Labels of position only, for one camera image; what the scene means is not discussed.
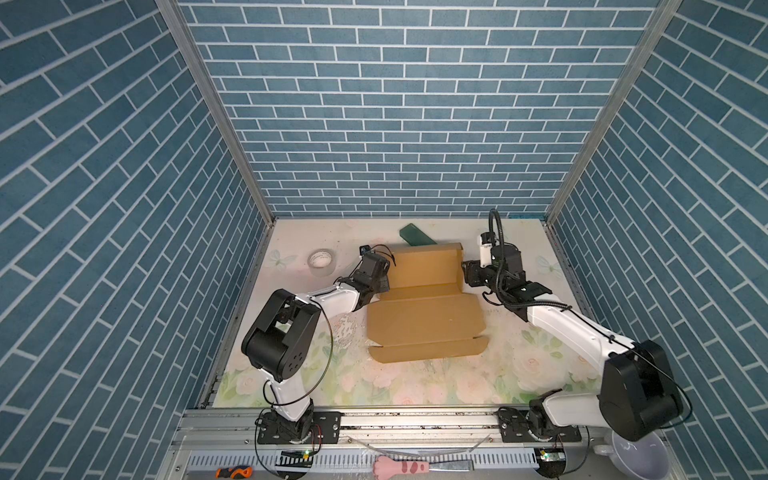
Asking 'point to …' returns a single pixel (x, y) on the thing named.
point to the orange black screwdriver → (236, 472)
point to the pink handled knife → (385, 467)
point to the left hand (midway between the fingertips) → (382, 277)
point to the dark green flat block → (415, 236)
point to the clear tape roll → (321, 262)
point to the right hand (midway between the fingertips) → (468, 259)
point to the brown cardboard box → (424, 314)
